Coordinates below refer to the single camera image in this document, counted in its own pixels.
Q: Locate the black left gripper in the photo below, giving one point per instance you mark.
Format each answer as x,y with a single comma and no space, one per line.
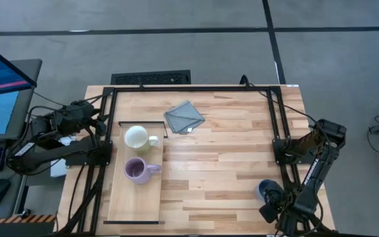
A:
85,113

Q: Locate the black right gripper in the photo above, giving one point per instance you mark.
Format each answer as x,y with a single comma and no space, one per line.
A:
281,202

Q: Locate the blue-grey mug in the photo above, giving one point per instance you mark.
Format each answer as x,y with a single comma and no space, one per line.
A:
261,189

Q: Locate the pale green mug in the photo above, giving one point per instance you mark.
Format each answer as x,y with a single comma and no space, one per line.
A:
136,136

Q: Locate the purple mug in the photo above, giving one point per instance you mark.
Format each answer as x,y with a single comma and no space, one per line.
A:
137,169

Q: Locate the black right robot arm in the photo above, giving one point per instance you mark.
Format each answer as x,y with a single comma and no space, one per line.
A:
314,171

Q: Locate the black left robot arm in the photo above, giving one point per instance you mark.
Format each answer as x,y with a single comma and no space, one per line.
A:
61,151

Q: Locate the black floor vent grille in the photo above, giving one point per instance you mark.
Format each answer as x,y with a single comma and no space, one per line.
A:
150,78

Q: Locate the white box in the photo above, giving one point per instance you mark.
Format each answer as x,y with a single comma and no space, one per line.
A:
57,168

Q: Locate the grey folded cloth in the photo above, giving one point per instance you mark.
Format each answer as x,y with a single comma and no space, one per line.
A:
183,116

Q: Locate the light wooden tray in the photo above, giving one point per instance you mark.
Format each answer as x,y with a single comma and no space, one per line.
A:
137,197

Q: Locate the grey desk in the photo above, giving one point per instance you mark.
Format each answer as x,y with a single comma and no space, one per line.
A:
12,194

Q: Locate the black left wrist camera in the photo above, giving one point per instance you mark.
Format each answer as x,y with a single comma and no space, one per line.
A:
100,128

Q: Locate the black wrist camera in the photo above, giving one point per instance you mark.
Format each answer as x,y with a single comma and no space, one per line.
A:
267,214
100,128

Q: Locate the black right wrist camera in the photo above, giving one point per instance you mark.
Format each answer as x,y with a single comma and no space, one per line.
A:
267,214

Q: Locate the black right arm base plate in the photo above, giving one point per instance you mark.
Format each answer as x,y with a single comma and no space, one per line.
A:
279,160

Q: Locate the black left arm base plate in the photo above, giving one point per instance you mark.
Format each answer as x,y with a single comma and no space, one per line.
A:
87,162

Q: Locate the black aluminium table frame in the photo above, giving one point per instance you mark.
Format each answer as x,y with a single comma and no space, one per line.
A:
192,88

